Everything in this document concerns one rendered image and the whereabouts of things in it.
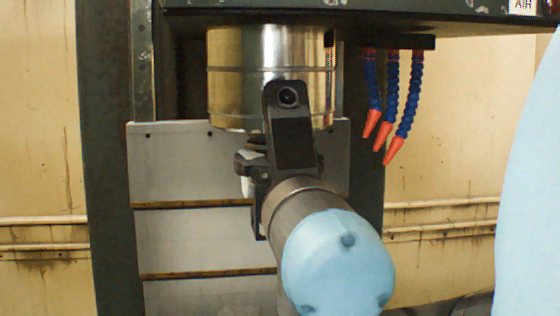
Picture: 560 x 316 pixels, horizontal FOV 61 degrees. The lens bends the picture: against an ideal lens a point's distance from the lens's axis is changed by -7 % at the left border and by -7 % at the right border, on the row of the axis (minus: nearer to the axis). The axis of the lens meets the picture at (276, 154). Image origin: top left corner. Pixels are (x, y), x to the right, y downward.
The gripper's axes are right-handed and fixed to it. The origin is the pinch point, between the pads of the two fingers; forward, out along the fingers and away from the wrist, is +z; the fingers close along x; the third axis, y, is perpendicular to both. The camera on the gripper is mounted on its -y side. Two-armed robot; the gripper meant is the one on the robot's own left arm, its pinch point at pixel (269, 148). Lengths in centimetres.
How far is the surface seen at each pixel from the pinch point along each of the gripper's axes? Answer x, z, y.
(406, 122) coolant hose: 16.9, -4.5, -3.8
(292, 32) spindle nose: 1.2, -8.7, -14.6
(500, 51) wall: 87, 81, -13
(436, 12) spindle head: 12.1, -21.2, -16.5
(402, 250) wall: 56, 80, 52
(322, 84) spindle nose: 5.1, -7.1, -8.8
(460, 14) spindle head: 14.6, -21.1, -16.4
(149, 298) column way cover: -21, 41, 42
